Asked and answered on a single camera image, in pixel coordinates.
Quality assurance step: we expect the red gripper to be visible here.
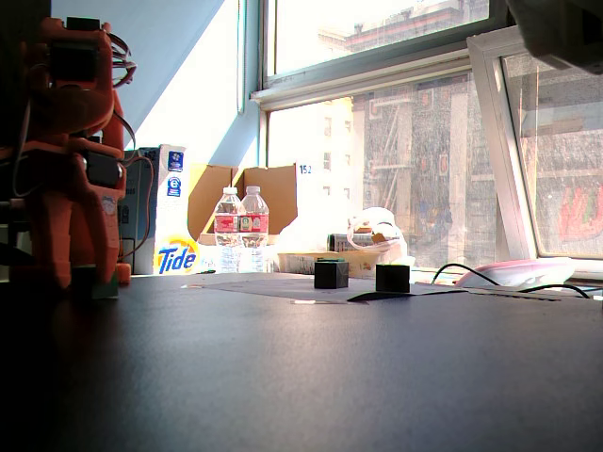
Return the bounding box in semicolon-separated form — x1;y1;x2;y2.
0;136;127;289

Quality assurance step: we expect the green cube with ring mark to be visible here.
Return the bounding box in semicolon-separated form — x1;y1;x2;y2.
70;265;120;300

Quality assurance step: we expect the black cube with X mark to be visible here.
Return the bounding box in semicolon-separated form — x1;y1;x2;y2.
314;260;350;290
375;264;411;294

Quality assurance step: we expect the Tide detergent box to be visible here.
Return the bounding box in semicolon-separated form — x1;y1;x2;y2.
117;144;203;277

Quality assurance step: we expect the water bottle red label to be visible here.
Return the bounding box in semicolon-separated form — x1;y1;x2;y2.
213;186;246;274
238;185;270;274

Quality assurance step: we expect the brown cardboard box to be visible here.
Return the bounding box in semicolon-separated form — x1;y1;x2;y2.
187;162;315;246

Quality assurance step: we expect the printed cylindrical package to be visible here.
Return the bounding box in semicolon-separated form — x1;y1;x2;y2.
328;233;376;252

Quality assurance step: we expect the clear plastic bag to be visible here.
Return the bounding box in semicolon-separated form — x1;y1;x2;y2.
277;206;416;279

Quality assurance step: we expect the tilted white window sash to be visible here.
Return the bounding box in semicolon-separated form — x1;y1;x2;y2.
465;25;603;277

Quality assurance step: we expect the pink pencil case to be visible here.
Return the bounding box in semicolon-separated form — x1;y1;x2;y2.
454;257;579;289

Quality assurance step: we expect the white window frame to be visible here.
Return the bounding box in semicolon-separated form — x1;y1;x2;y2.
237;0;514;274

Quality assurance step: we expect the black power cable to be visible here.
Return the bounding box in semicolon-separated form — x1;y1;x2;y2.
516;283;593;300
431;262;501;287

